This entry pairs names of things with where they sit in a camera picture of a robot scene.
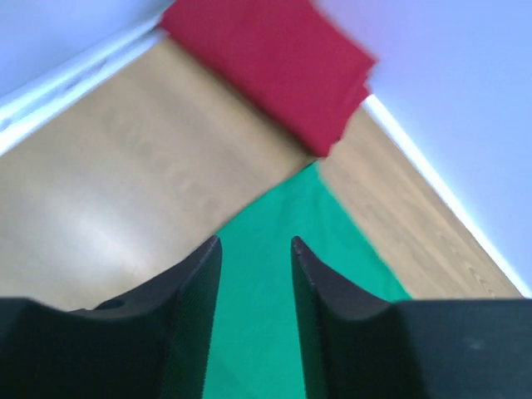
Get aluminium frame rail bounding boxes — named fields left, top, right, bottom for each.
left=1, top=15, right=165, bottom=155

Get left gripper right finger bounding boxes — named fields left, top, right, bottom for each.
left=291, top=238, right=531, bottom=398

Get green t-shirt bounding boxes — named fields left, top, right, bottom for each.
left=204, top=163, right=407, bottom=399

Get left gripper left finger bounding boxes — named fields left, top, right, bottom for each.
left=1, top=237, right=222, bottom=398

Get folded red t-shirt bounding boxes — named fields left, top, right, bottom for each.
left=161, top=0, right=376, bottom=157

